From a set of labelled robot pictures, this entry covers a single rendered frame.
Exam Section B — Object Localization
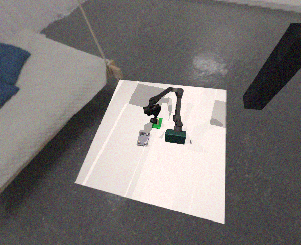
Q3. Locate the green circuit board with tan handle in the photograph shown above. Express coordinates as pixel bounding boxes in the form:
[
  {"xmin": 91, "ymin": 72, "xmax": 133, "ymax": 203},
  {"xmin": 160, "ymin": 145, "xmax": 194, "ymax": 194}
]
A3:
[{"xmin": 152, "ymin": 118, "xmax": 162, "ymax": 129}]

